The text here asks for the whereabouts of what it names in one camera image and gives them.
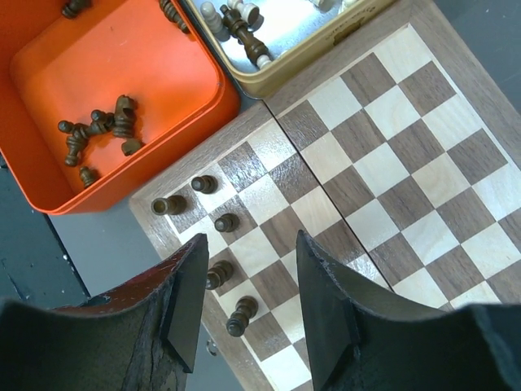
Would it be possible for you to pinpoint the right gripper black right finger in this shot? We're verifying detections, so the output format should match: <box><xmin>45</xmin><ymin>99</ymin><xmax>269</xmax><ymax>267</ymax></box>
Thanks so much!
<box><xmin>296</xmin><ymin>231</ymin><xmax>520</xmax><ymax>390</ymax></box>

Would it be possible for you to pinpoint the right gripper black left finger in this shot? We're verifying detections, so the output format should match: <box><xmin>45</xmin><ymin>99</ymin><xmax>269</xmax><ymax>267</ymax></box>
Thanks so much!
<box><xmin>1</xmin><ymin>234</ymin><xmax>209</xmax><ymax>390</ymax></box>

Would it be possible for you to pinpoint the dark pawn placed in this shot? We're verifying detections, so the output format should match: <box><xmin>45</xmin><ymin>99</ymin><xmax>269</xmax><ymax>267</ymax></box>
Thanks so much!
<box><xmin>206</xmin><ymin>260</ymin><xmax>234</xmax><ymax>290</ymax></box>
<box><xmin>190</xmin><ymin>175</ymin><xmax>218</xmax><ymax>194</ymax></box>
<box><xmin>214</xmin><ymin>213</ymin><xmax>239</xmax><ymax>233</ymax></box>
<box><xmin>226</xmin><ymin>296</ymin><xmax>258</xmax><ymax>337</ymax></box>
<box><xmin>151</xmin><ymin>195</ymin><xmax>186</xmax><ymax>216</ymax></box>

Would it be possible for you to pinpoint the wooden chess board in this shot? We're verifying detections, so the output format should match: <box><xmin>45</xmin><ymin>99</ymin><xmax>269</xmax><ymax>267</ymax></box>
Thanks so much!
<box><xmin>129</xmin><ymin>1</ymin><xmax>520</xmax><ymax>390</ymax></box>

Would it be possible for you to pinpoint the dark knight in orange tin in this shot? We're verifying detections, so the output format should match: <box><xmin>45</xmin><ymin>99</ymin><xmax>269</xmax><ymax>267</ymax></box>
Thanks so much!
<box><xmin>112</xmin><ymin>94</ymin><xmax>137</xmax><ymax>138</ymax></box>

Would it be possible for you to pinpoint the orange tin box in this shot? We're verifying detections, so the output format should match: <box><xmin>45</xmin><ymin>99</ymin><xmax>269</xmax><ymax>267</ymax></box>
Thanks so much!
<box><xmin>0</xmin><ymin>0</ymin><xmax>242</xmax><ymax>216</ymax></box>

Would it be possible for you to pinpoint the dark king in beige tin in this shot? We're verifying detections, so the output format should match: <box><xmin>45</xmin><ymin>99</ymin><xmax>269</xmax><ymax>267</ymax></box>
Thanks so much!
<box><xmin>220</xmin><ymin>5</ymin><xmax>270</xmax><ymax>68</ymax></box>

